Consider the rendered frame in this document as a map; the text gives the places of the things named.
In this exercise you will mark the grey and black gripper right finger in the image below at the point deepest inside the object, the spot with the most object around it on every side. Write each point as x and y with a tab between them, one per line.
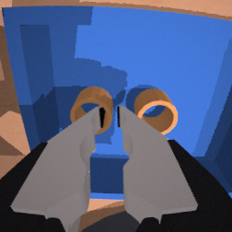
162	180

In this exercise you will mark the blue open crate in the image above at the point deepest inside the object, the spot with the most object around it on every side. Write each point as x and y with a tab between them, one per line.
53	58

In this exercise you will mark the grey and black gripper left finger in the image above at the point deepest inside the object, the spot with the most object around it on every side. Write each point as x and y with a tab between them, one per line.
53	180

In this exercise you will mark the bronze bushing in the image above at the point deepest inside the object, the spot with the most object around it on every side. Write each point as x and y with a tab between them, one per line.
96	95
164	122

